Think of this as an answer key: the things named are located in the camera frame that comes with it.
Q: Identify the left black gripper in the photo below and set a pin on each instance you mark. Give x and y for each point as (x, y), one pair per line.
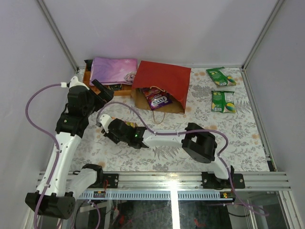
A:
(100, 90)

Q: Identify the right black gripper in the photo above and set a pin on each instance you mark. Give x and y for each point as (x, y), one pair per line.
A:
(109, 135)

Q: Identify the purple candy packet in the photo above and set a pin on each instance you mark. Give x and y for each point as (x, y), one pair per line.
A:
(156, 98)

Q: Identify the red paper bag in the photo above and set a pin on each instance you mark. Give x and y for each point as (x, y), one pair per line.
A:
(172, 79)

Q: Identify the green snack packet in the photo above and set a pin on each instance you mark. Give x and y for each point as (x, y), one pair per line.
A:
(223, 102)
(219, 78)

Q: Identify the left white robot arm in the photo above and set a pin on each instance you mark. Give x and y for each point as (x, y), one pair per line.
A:
(53, 197)

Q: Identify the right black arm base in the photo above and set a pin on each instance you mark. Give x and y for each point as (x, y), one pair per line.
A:
(209, 180)

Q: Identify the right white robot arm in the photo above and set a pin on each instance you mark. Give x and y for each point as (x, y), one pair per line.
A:
(200, 144)

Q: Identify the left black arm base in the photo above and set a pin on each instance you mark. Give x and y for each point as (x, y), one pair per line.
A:
(107, 181)

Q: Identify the orange wooden tray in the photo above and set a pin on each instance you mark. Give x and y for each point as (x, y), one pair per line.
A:
(119, 89)

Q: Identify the purple folded cloth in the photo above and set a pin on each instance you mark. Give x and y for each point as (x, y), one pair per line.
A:
(109, 71)

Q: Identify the floral table mat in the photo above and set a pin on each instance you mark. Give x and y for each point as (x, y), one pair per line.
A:
(238, 140)

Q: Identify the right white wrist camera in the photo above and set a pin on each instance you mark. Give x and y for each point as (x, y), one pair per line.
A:
(104, 122)

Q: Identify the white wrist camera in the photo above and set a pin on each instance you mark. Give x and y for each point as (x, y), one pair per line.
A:
(75, 82)
(104, 122)

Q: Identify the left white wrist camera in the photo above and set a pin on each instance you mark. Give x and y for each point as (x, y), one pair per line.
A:
(75, 82)

